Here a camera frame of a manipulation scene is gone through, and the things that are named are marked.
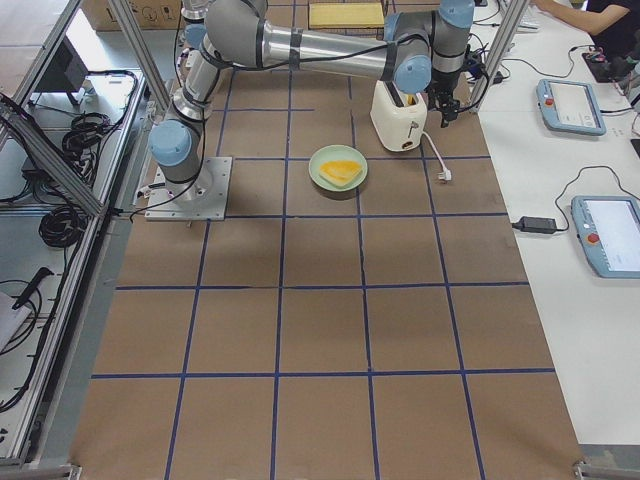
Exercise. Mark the blue teach pendant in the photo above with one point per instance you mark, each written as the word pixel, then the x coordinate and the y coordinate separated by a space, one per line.
pixel 608 231
pixel 570 107

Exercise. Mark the white toaster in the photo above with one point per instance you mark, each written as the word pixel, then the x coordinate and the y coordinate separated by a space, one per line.
pixel 398 127

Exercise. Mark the triangular bread on plate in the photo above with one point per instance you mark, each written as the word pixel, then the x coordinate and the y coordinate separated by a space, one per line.
pixel 340 173

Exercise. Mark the person in black shirt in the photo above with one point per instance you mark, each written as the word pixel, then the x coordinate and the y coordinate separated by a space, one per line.
pixel 612 25

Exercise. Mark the aluminium frame post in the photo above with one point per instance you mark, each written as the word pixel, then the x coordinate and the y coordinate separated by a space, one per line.
pixel 504 35

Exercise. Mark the light green plate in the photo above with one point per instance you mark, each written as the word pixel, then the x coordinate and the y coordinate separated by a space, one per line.
pixel 336 152

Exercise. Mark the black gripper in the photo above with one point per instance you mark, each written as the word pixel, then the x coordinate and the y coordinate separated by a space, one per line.
pixel 442 84

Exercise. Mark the near blue teach pendant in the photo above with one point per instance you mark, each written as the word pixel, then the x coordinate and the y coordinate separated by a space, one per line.
pixel 608 231

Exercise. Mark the far blue teach pendant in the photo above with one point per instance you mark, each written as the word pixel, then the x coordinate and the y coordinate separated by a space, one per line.
pixel 570 107

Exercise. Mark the black power adapter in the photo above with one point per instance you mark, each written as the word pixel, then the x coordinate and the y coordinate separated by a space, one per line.
pixel 540 225

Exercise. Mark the black monitor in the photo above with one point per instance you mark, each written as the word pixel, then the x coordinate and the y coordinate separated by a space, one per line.
pixel 65 73

